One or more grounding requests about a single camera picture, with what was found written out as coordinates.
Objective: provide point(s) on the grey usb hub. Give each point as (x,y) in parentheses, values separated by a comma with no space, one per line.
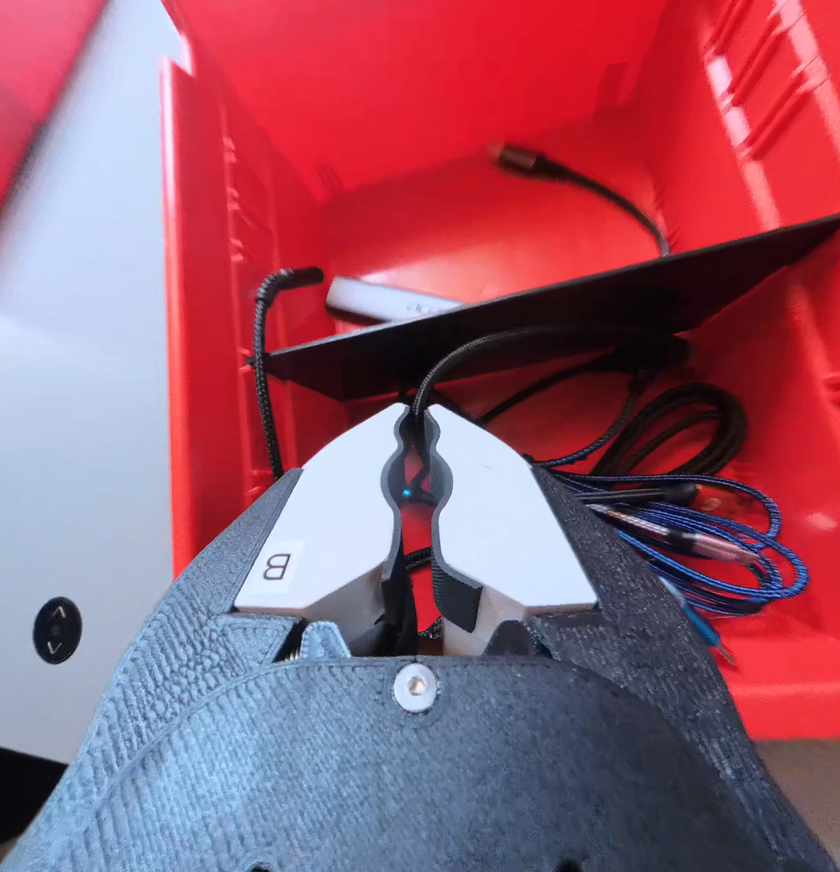
(379,300)

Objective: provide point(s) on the black desk control button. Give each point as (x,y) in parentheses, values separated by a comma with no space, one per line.
(57,630)

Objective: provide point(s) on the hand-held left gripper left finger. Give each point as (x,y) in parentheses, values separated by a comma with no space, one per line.
(311,538)

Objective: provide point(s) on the black divider panel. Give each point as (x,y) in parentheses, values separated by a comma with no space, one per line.
(563,306)

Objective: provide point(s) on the red plastic bin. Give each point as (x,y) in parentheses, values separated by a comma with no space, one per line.
(461,204)

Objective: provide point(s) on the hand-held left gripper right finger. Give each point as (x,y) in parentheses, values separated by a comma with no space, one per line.
(515,538)

